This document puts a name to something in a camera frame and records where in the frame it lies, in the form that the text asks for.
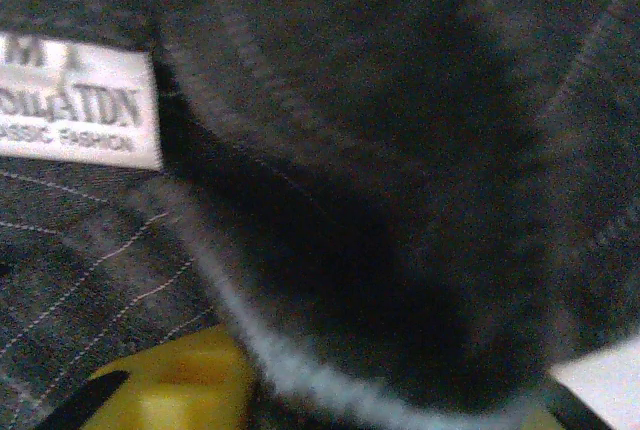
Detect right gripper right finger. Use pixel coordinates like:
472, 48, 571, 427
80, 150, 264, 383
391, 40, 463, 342
519, 374, 617, 430

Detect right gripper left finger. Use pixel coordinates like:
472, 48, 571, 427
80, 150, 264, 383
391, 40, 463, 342
37, 324, 259, 430

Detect black shorts garment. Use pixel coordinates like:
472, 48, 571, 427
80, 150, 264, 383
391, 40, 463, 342
0, 0, 640, 430

